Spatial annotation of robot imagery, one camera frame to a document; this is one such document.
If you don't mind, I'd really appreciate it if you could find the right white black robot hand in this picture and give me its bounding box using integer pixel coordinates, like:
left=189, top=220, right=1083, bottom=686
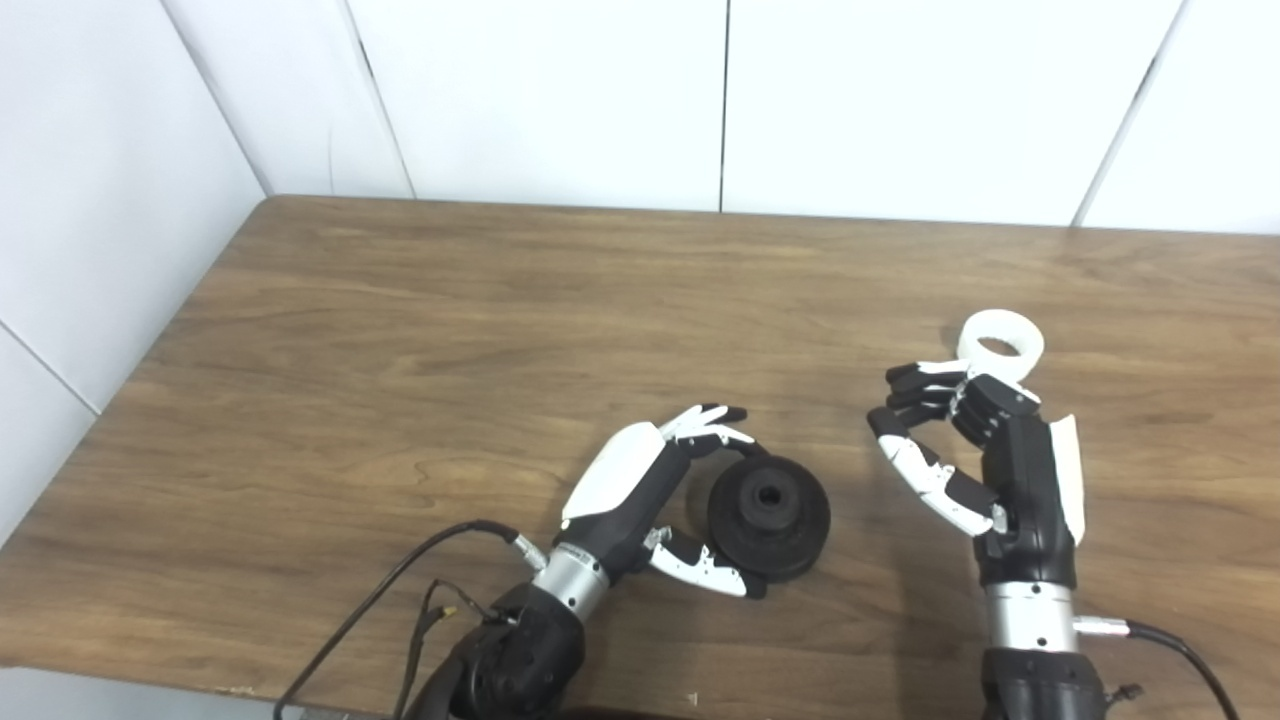
left=867, top=362, right=1086, bottom=591

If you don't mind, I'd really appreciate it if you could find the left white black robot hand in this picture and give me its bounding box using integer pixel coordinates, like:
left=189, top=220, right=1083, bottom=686
left=560, top=404, right=769, bottom=599

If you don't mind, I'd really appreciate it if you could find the white ring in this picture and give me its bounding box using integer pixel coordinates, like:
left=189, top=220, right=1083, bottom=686
left=957, top=310, right=1045, bottom=381

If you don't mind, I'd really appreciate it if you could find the round black part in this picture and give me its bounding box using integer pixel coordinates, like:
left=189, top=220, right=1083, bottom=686
left=706, top=455, right=832, bottom=584

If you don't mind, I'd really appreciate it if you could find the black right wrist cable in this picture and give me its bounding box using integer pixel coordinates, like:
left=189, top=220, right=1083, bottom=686
left=1075, top=618, right=1241, bottom=720

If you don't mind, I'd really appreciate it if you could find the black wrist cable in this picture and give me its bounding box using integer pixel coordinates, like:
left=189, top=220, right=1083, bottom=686
left=273, top=520, right=546, bottom=720
left=1075, top=618, right=1241, bottom=720

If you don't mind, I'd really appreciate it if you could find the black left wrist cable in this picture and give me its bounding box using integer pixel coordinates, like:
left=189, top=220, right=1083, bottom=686
left=273, top=520, right=546, bottom=720

